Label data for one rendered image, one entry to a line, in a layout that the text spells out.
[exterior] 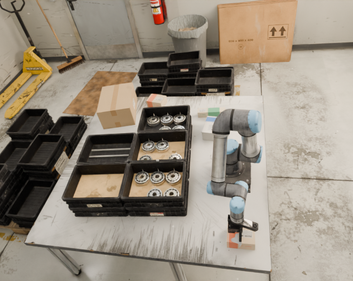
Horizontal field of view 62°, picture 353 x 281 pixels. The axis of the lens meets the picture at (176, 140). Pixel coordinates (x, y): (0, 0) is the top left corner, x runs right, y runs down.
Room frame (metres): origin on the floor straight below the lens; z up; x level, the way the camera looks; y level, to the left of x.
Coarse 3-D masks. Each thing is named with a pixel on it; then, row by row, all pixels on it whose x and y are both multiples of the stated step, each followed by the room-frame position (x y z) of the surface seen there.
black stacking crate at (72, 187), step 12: (84, 168) 1.46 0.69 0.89; (96, 168) 1.44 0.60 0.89; (108, 168) 1.42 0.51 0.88; (120, 168) 1.40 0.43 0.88; (72, 180) 1.36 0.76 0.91; (72, 192) 1.29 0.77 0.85; (72, 204) 1.19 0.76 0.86; (84, 204) 1.17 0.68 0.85; (108, 204) 1.14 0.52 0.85; (120, 204) 1.12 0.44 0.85
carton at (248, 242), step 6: (228, 234) 0.80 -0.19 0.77; (234, 234) 0.80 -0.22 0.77; (246, 234) 0.78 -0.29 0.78; (252, 234) 0.77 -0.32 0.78; (228, 240) 0.77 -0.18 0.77; (246, 240) 0.75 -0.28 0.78; (252, 240) 0.74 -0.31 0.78; (228, 246) 0.76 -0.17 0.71; (234, 246) 0.75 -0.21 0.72; (240, 246) 0.74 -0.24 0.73; (246, 246) 0.73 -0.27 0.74; (252, 246) 0.72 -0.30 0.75
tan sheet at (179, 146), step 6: (174, 144) 1.57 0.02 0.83; (180, 144) 1.56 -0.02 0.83; (156, 150) 1.55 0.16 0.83; (168, 150) 1.53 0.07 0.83; (174, 150) 1.51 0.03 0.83; (180, 150) 1.50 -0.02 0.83; (138, 156) 1.53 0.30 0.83; (156, 156) 1.49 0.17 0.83; (162, 156) 1.48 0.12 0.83; (168, 156) 1.46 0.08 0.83
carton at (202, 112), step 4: (200, 108) 2.02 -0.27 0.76; (204, 108) 2.01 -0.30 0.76; (208, 108) 2.00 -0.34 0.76; (212, 108) 1.99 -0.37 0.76; (216, 108) 1.98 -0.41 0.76; (220, 108) 1.97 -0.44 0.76; (224, 108) 1.95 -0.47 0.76; (200, 112) 1.97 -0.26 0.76; (204, 112) 1.96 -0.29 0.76; (208, 112) 1.95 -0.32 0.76; (212, 112) 1.94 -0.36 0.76; (216, 112) 1.93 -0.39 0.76; (220, 112) 1.92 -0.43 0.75; (200, 116) 1.97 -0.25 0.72; (204, 116) 1.96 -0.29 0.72; (212, 116) 1.94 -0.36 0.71; (216, 116) 1.93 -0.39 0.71
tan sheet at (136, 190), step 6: (150, 174) 1.33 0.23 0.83; (180, 174) 1.28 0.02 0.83; (150, 180) 1.28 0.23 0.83; (132, 186) 1.26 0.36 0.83; (138, 186) 1.25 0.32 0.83; (144, 186) 1.24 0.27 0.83; (150, 186) 1.23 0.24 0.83; (156, 186) 1.22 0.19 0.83; (162, 186) 1.20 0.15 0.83; (168, 186) 1.19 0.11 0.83; (174, 186) 1.18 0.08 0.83; (180, 186) 1.17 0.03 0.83; (132, 192) 1.21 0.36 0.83; (138, 192) 1.20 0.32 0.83; (144, 192) 1.18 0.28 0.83; (162, 192) 1.16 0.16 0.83; (180, 192) 1.13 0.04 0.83
